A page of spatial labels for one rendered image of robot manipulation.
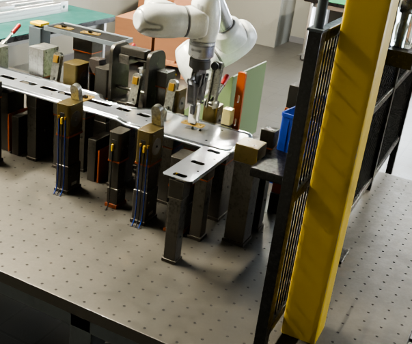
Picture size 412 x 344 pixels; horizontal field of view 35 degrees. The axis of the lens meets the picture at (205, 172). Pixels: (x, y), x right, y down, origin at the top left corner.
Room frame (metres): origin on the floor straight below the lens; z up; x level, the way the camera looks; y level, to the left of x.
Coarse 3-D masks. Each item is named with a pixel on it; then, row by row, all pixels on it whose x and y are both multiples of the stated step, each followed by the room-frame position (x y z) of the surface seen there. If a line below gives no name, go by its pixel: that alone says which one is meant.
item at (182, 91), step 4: (180, 88) 2.44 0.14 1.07; (184, 88) 2.45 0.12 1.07; (176, 92) 2.40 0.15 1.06; (180, 92) 2.42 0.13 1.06; (184, 92) 2.45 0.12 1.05; (176, 96) 2.40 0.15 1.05; (180, 96) 2.42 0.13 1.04; (184, 96) 2.46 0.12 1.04; (176, 100) 2.40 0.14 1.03; (180, 100) 2.42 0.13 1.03; (184, 100) 2.46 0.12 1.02; (176, 104) 2.40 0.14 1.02; (180, 104) 2.43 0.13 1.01; (184, 104) 2.46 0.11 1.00; (176, 108) 2.40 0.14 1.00; (180, 108) 2.43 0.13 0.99; (176, 112) 2.41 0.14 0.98; (180, 112) 2.44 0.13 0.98
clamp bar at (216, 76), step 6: (216, 66) 2.31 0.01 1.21; (222, 66) 2.34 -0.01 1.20; (216, 72) 2.35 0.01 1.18; (222, 72) 2.35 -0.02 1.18; (210, 78) 2.34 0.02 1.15; (216, 78) 2.34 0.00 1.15; (210, 84) 2.34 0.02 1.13; (216, 84) 2.34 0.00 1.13; (210, 90) 2.34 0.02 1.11; (216, 90) 2.32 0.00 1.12; (210, 96) 2.34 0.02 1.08; (216, 96) 2.32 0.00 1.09
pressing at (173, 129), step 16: (0, 80) 2.48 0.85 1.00; (16, 80) 2.51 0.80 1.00; (32, 80) 2.53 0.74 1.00; (48, 80) 2.55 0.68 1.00; (48, 96) 2.36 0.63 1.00; (64, 96) 2.38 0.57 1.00; (96, 96) 2.43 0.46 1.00; (96, 112) 2.26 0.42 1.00; (112, 112) 2.27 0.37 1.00; (128, 112) 2.29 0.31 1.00; (144, 112) 2.31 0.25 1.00; (176, 128) 2.18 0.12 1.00; (208, 128) 2.22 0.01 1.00; (224, 128) 2.24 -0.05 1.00; (192, 144) 2.07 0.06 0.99; (208, 144) 2.07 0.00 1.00; (224, 144) 2.09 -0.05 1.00
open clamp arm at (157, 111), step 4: (156, 104) 2.07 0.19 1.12; (160, 104) 2.07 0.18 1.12; (152, 108) 2.06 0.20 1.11; (156, 108) 2.05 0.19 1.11; (160, 108) 2.05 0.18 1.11; (152, 112) 2.06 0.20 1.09; (156, 112) 2.06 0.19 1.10; (160, 112) 2.05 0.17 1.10; (152, 116) 2.07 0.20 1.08; (156, 116) 2.06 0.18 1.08; (160, 116) 2.05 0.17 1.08; (152, 120) 2.07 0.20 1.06; (156, 120) 2.06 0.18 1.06; (160, 120) 2.06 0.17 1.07; (156, 124) 2.07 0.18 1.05; (160, 124) 2.06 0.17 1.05
